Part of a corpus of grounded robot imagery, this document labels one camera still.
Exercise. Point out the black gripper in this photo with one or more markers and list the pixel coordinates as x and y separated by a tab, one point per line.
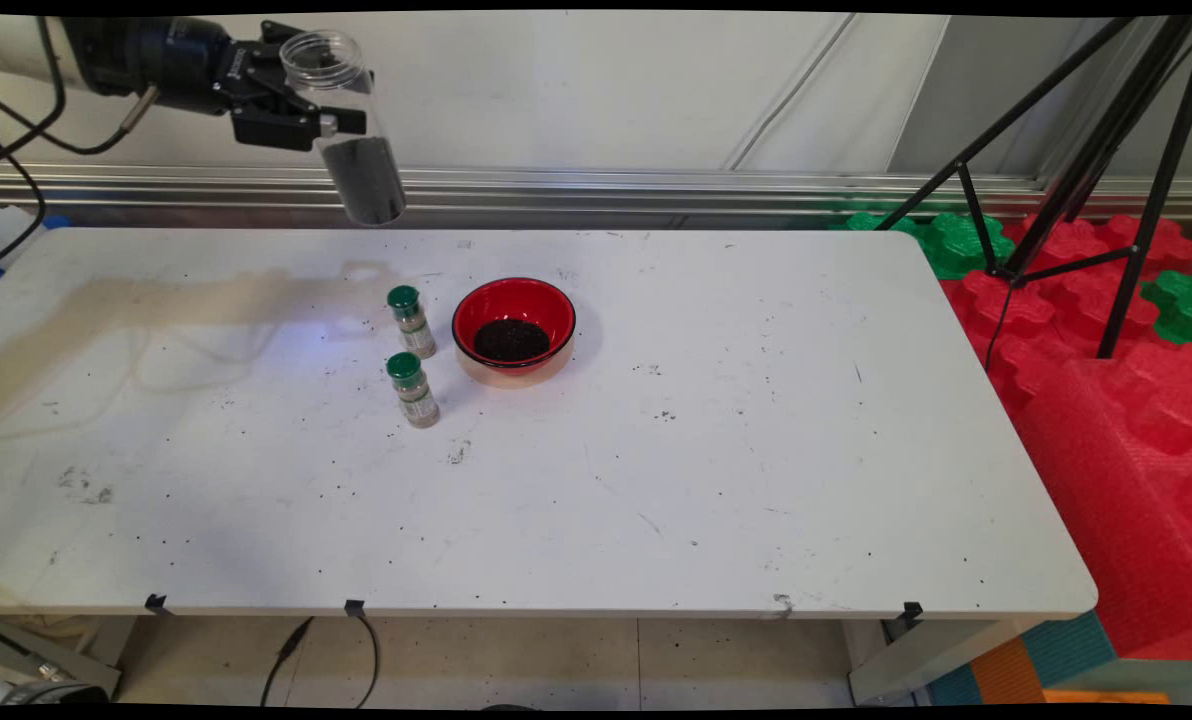
166	55

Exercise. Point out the clear plastic jar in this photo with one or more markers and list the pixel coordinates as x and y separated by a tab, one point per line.
341	90

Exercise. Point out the black seeds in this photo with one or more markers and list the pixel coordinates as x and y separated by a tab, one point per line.
511	340
366	180

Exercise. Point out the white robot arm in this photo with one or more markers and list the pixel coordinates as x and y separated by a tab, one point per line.
16	45

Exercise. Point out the green cap spice bottle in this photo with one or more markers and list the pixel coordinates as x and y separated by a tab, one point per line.
411	320
414	392

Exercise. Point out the red bowl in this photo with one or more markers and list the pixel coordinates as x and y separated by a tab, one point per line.
546	300

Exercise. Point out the black table clip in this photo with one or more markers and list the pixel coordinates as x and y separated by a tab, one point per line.
912	612
156	603
355	607

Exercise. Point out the white table leg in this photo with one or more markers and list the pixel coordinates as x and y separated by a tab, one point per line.
96	670
916	660

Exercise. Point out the green foam puzzle mat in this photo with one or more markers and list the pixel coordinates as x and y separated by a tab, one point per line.
1176	305
956	245

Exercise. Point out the black tripod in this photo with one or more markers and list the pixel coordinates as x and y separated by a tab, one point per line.
1096	150

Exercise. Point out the orange foam mat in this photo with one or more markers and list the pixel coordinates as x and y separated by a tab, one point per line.
1006	670

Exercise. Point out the large red foam block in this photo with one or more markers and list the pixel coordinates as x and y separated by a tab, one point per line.
1116	500

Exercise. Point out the teal foam mat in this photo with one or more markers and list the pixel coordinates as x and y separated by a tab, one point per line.
1071	645

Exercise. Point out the aluminium rail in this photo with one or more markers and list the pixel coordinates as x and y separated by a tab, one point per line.
556	190

